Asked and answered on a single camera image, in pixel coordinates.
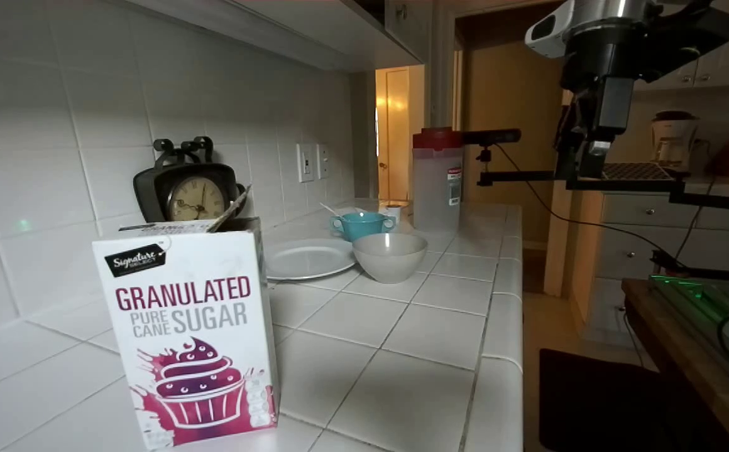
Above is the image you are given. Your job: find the clear plastic jug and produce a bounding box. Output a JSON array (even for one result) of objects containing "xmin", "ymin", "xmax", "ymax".
[{"xmin": 410, "ymin": 127, "xmax": 467, "ymax": 233}]

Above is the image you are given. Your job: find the white coffee maker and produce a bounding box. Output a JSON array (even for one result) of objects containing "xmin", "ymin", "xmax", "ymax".
[{"xmin": 648, "ymin": 109, "xmax": 700, "ymax": 173}]

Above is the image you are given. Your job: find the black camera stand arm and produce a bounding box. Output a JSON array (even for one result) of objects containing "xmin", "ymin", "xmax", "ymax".
[{"xmin": 476, "ymin": 143, "xmax": 729, "ymax": 285}]

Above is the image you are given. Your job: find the black bar camera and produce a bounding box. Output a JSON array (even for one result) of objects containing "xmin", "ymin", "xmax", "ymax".
[{"xmin": 459, "ymin": 127, "xmax": 523, "ymax": 149}]

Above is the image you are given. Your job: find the white dinner plate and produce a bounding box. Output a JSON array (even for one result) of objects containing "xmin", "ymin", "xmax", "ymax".
[{"xmin": 261, "ymin": 237, "xmax": 359, "ymax": 285}]

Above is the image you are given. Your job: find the granulated sugar carton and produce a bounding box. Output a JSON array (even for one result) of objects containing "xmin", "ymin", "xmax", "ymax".
[{"xmin": 91, "ymin": 218, "xmax": 281, "ymax": 452}]

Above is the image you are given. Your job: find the green plastic object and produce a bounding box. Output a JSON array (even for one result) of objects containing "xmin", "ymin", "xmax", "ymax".
[{"xmin": 648, "ymin": 275, "xmax": 729, "ymax": 324}]

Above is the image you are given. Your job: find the black retro alarm clock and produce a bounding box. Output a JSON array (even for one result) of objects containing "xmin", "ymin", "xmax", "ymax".
[{"xmin": 130, "ymin": 135, "xmax": 249, "ymax": 227}]

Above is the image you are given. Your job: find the white wall outlet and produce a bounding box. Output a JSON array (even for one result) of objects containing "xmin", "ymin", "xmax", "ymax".
[{"xmin": 295, "ymin": 140, "xmax": 332, "ymax": 187}]

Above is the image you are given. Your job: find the white overhead cabinet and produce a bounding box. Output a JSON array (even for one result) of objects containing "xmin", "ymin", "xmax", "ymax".
[{"xmin": 129, "ymin": 0, "xmax": 434, "ymax": 76}]

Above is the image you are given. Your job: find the black perforated plate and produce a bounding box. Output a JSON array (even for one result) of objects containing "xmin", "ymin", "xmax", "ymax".
[{"xmin": 606, "ymin": 160, "xmax": 680, "ymax": 183}]

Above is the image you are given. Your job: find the lit panel door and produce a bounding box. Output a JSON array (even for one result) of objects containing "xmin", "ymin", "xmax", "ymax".
[{"xmin": 371, "ymin": 63, "xmax": 426, "ymax": 212}]

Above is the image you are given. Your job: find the dark floor mat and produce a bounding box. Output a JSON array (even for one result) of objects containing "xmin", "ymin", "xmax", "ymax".
[{"xmin": 538, "ymin": 346, "xmax": 718, "ymax": 452}]

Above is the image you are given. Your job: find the blue bowl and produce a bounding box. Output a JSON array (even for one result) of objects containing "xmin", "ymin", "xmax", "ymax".
[{"xmin": 330, "ymin": 208, "xmax": 399, "ymax": 247}]

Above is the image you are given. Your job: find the brown wooden table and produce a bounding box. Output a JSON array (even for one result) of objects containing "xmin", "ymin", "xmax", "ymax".
[{"xmin": 621, "ymin": 276, "xmax": 729, "ymax": 452}]

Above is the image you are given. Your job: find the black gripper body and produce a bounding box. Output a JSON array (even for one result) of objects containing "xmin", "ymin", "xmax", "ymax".
[{"xmin": 557, "ymin": 22, "xmax": 641, "ymax": 140}]

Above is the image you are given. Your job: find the white drawer cabinet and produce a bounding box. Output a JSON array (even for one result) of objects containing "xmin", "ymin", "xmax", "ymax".
[{"xmin": 586, "ymin": 194, "xmax": 729, "ymax": 338}]

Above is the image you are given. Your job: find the white ceramic bowl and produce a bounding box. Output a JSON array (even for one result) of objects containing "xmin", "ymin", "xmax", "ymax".
[{"xmin": 349, "ymin": 231, "xmax": 429, "ymax": 285}]

